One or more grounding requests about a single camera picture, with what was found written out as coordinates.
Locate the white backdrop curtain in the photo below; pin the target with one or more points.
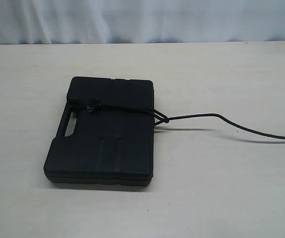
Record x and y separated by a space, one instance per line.
140 21

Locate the black plastic carrying case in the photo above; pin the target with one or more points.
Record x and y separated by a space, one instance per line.
103 137

